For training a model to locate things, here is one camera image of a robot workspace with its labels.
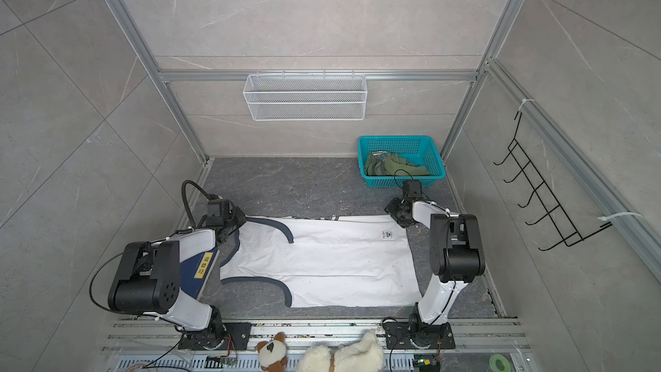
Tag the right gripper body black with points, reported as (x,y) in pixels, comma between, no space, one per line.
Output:
(397,209)

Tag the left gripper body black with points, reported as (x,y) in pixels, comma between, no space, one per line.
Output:
(236,219)

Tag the teal plastic basket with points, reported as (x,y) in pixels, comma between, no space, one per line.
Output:
(418,149)

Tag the white navy-trimmed tank top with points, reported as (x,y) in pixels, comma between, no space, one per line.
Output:
(351,261)

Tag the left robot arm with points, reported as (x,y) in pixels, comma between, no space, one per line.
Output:
(147,280)

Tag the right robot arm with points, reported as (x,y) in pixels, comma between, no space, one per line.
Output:
(456,255)

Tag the green tank top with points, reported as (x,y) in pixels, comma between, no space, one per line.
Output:
(385,164)

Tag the blue book yellow label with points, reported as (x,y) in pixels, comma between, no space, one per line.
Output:
(194,273)

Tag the brown white plush toy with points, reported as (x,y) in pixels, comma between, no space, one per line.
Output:
(272,354)

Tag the white fluffy plush toy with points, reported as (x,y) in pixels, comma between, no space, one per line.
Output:
(366,355)

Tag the small green black device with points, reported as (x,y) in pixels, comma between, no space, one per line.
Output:
(426,364)

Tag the green tape roll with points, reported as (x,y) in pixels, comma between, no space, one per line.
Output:
(499,363)

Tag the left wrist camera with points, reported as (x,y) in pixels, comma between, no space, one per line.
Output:
(219,210)

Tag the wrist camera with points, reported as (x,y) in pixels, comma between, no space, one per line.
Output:
(412,190)
(219,210)

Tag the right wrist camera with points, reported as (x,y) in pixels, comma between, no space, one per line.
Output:
(412,190)

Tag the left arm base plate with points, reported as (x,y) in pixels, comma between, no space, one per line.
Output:
(235,336)

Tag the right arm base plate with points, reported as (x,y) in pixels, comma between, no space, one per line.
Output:
(401,336)

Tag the white wire mesh shelf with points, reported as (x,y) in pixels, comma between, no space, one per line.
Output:
(289,97)

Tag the aluminium frame rail front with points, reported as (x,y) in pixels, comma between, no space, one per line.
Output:
(470,335)

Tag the white slotted cable duct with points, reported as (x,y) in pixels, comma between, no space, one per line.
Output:
(245,362)

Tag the black wire hook rack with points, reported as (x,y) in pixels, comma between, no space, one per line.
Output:
(541,192)

